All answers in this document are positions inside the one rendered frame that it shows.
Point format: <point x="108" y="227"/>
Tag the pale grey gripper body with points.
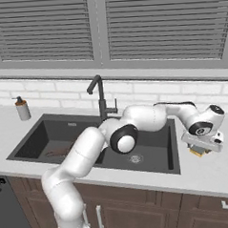
<point x="200" y="142"/>

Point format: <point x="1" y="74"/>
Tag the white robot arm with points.
<point x="83" y="152"/>

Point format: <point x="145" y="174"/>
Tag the yellow sponge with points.
<point x="197" y="152"/>

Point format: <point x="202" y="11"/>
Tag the dark grey sink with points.
<point x="153" y="155"/>

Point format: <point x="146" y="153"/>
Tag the brown drawer front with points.
<point x="210" y="204"/>

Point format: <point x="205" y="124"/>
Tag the brown cupboard door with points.
<point x="211" y="222"/>
<point x="138" y="213"/>

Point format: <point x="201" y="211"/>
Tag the black tap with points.
<point x="102" y="100"/>

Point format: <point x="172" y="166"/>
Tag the grey window blind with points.
<point x="167" y="23"/>
<point x="43" y="27"/>

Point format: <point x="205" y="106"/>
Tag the white soap dispenser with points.
<point x="23" y="110"/>

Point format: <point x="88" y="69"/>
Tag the dark dishwasher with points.
<point x="13" y="214"/>

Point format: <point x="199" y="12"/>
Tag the grey window frame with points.
<point x="98" y="31"/>

